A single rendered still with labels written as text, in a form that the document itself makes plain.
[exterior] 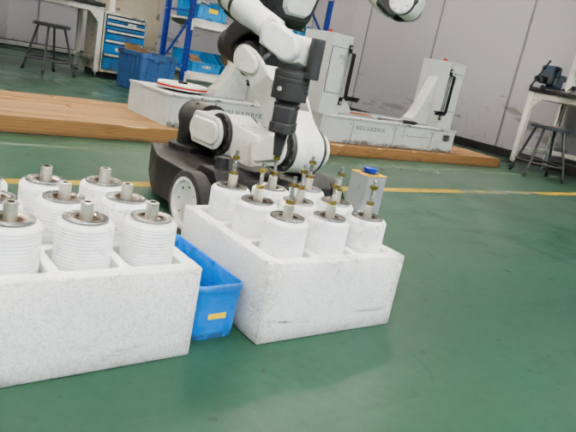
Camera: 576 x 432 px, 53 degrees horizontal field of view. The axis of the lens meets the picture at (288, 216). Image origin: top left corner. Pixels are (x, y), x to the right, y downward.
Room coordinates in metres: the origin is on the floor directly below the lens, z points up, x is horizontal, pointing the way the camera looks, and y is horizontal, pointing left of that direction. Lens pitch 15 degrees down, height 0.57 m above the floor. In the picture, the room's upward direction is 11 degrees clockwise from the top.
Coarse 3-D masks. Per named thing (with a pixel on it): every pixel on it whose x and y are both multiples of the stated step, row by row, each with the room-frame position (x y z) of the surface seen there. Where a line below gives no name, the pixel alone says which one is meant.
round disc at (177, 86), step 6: (162, 84) 3.45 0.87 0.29; (168, 84) 3.43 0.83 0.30; (174, 84) 3.42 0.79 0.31; (180, 84) 3.46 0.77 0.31; (186, 84) 3.55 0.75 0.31; (192, 84) 3.65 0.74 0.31; (174, 90) 3.46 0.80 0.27; (180, 90) 3.42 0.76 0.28; (186, 90) 3.43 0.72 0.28; (192, 90) 3.45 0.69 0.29; (198, 90) 3.47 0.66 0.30; (204, 90) 3.53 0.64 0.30
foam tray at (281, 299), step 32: (192, 224) 1.35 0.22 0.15; (224, 224) 1.29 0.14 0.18; (224, 256) 1.22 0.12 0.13; (256, 256) 1.13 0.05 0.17; (320, 256) 1.19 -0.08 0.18; (352, 256) 1.24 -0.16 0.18; (384, 256) 1.29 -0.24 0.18; (256, 288) 1.11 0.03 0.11; (288, 288) 1.12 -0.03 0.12; (320, 288) 1.17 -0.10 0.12; (352, 288) 1.23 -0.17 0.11; (384, 288) 1.30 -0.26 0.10; (256, 320) 1.09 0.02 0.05; (288, 320) 1.13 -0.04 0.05; (320, 320) 1.19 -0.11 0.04; (352, 320) 1.25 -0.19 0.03; (384, 320) 1.32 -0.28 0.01
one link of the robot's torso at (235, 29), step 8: (232, 24) 2.02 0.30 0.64; (240, 24) 1.98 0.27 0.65; (224, 32) 2.08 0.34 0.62; (232, 32) 2.01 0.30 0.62; (240, 32) 1.97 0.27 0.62; (248, 32) 1.94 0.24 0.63; (224, 40) 2.04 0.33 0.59; (232, 40) 2.00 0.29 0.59; (240, 40) 2.00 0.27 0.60; (224, 48) 2.06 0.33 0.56; (232, 48) 2.01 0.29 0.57; (224, 56) 2.09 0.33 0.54; (232, 56) 2.02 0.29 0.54; (264, 56) 1.90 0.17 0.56; (272, 56) 1.90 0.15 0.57; (272, 64) 1.91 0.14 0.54; (280, 64) 1.93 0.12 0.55
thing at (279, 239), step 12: (264, 228) 1.17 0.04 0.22; (276, 228) 1.15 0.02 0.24; (288, 228) 1.15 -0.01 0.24; (300, 228) 1.16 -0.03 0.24; (264, 240) 1.16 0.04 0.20; (276, 240) 1.15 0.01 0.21; (288, 240) 1.15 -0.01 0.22; (300, 240) 1.16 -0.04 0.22; (276, 252) 1.15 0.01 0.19; (288, 252) 1.15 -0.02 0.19; (300, 252) 1.17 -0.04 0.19
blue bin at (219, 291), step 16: (176, 240) 1.32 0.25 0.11; (192, 256) 1.26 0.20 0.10; (208, 256) 1.22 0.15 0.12; (208, 272) 1.20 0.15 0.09; (224, 272) 1.16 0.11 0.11; (208, 288) 1.05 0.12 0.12; (224, 288) 1.07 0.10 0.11; (240, 288) 1.10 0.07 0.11; (208, 304) 1.06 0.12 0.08; (224, 304) 1.08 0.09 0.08; (208, 320) 1.07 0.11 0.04; (224, 320) 1.09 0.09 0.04; (192, 336) 1.05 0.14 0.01; (208, 336) 1.07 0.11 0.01; (224, 336) 1.10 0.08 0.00
